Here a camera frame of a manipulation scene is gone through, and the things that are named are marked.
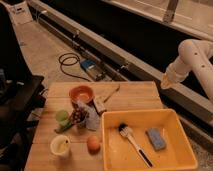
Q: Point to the wooden handled fork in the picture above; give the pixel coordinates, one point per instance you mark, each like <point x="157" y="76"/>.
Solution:
<point x="111" y="94"/>

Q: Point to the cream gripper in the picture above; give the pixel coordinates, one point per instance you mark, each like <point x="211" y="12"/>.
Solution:
<point x="166" y="83"/>

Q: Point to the green toy vegetable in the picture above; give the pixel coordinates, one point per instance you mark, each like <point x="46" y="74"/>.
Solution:
<point x="63" y="120"/>

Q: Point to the blue electronic box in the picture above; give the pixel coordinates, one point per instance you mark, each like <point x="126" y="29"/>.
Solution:
<point x="95" y="72"/>

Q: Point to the white paper sign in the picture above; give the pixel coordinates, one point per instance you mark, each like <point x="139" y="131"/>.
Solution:
<point x="20" y="13"/>

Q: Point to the black chair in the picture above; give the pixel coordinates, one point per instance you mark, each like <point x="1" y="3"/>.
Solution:
<point x="20" y="94"/>

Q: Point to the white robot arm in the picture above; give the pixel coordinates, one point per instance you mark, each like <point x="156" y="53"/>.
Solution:
<point x="193" y="55"/>

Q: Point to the orange bowl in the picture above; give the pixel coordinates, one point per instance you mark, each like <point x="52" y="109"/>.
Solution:
<point x="81" y="93"/>

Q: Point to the white cup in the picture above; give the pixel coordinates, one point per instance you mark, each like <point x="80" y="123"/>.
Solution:
<point x="60" y="146"/>

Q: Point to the blue sponge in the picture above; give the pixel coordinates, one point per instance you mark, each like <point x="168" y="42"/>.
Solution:
<point x="156" y="139"/>

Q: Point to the patterned cloth bag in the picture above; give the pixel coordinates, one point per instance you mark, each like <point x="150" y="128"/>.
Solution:
<point x="84" y="115"/>

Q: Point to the yellow plastic tray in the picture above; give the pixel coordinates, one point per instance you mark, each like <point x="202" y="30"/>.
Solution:
<point x="120" y="155"/>

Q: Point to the orange fruit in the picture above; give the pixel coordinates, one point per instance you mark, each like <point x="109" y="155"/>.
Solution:
<point x="93" y="143"/>

